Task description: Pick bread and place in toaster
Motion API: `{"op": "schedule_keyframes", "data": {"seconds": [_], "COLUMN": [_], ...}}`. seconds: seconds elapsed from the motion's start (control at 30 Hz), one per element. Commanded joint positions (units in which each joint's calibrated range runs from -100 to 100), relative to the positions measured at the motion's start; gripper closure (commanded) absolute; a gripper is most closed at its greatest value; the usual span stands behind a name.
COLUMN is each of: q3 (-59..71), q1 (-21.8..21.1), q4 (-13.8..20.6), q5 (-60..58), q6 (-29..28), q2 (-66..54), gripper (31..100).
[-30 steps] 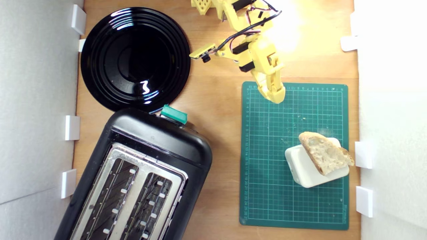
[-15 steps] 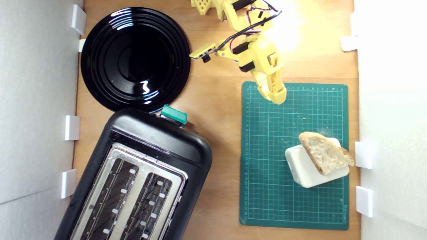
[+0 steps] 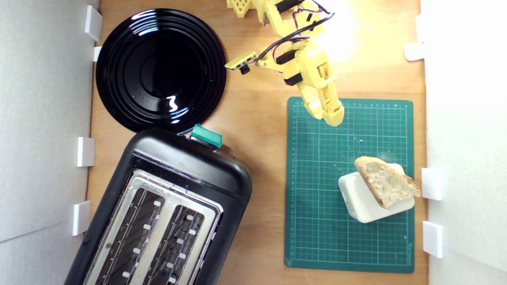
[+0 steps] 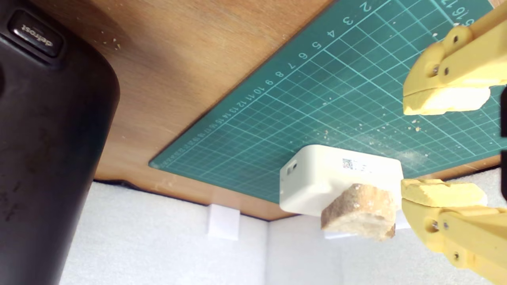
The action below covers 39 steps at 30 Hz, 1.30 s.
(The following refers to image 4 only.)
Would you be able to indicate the white block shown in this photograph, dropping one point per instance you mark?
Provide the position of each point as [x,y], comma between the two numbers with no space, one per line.
[317,178]

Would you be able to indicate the green cutting mat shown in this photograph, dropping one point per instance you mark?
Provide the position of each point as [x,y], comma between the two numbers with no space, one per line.
[317,99]

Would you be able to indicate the black two-slot toaster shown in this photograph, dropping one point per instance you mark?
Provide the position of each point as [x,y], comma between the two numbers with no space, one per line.
[47,158]

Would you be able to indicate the brown bread slice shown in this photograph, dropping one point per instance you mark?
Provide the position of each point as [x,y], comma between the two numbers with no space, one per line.
[356,213]

